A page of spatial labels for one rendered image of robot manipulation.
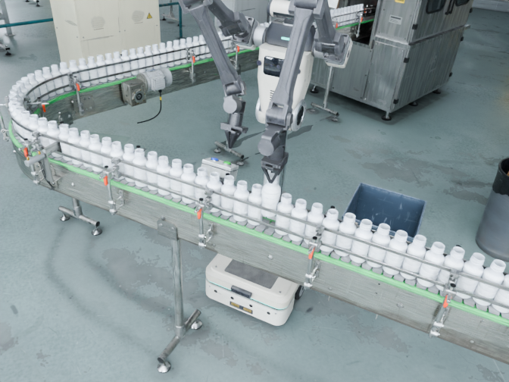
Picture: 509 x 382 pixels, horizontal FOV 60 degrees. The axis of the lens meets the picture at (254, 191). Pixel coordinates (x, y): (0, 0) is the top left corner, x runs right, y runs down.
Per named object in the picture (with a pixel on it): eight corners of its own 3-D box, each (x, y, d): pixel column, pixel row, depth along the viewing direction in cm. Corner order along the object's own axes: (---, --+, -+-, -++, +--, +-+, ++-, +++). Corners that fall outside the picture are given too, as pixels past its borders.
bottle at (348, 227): (343, 259, 159) (351, 223, 149) (330, 250, 162) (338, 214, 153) (353, 252, 162) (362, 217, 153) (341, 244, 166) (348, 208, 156)
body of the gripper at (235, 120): (241, 133, 179) (245, 114, 177) (219, 126, 182) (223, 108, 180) (248, 132, 185) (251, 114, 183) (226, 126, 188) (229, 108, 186)
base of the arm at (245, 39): (248, 44, 206) (255, 18, 204) (242, 39, 198) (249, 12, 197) (232, 41, 209) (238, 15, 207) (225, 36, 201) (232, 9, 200)
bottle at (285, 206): (292, 230, 171) (298, 194, 162) (285, 238, 167) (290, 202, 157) (279, 223, 173) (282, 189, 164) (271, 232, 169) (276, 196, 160)
